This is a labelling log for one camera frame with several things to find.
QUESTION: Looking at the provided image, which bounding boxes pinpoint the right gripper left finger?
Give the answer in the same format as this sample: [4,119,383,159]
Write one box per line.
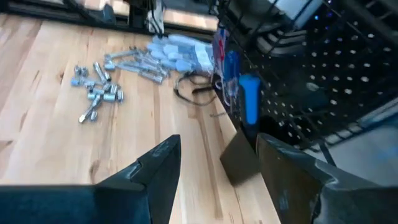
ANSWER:
[0,134,182,224]

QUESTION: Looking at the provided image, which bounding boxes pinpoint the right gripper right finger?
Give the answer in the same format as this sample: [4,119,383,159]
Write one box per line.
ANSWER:
[256,133,398,224]

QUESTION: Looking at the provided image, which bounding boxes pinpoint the blue handled screwdriver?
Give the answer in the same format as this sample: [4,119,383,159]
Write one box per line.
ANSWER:
[223,51,241,106]

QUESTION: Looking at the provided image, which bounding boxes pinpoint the red handled screwdriver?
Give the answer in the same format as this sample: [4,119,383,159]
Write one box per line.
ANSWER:
[213,28,229,78]

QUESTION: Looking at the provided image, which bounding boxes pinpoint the black peg board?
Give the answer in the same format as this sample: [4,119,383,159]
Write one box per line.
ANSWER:
[229,0,398,150]

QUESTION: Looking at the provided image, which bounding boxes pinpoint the black bin box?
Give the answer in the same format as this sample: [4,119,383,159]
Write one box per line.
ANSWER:
[220,129,261,187]

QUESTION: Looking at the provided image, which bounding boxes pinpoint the long silver socket extension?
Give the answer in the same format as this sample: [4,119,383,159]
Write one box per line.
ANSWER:
[78,95,102,124]

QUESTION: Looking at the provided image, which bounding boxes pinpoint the black framed safety glasses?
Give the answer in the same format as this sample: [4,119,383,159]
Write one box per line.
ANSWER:
[173,73,218,107]

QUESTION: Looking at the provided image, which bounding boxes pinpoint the silver combination wrench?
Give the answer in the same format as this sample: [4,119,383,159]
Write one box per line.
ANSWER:
[104,48,139,62]
[104,60,147,74]
[139,70,165,85]
[133,51,170,78]

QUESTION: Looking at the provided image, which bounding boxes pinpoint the silver deep socket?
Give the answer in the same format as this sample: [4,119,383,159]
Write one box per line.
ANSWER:
[93,61,112,82]

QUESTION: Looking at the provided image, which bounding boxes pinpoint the grey blue wrench pouch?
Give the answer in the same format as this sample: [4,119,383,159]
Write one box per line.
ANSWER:
[146,33,215,75]

